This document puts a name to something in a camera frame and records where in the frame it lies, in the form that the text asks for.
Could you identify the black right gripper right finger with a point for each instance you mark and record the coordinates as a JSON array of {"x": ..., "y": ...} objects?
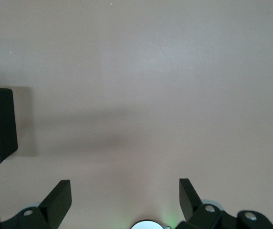
[{"x": 198, "y": 214}]

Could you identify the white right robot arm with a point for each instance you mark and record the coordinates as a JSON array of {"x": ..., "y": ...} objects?
[{"x": 147, "y": 225}]

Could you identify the black plastic box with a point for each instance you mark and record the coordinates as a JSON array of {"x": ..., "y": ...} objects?
[{"x": 5, "y": 124}]

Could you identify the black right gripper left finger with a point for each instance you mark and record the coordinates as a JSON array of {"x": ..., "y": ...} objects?
[{"x": 55, "y": 205}]

